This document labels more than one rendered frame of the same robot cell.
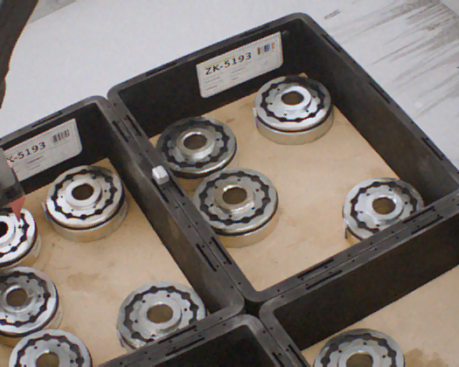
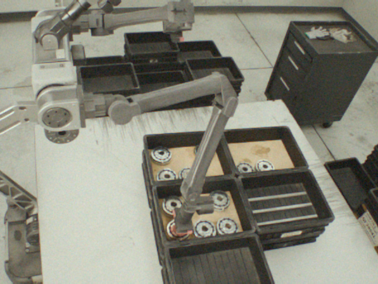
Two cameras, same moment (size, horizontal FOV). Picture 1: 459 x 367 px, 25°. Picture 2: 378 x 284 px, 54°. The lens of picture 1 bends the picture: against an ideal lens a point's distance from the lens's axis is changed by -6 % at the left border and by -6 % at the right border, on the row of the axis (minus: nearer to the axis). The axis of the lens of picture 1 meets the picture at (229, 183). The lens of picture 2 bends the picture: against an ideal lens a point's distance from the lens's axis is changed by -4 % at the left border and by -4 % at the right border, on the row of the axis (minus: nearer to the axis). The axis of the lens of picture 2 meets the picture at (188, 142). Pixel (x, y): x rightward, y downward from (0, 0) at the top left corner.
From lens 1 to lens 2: 1.53 m
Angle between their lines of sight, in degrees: 57
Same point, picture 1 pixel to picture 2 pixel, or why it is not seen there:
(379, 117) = (182, 138)
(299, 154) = (173, 161)
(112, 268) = not seen: hidden behind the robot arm
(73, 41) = (61, 207)
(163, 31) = (76, 182)
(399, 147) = (191, 139)
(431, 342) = (239, 158)
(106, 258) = not seen: hidden behind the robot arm
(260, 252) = not seen: hidden behind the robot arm
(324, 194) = (189, 161)
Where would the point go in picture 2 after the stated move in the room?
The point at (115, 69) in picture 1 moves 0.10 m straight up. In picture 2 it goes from (86, 199) to (85, 187)
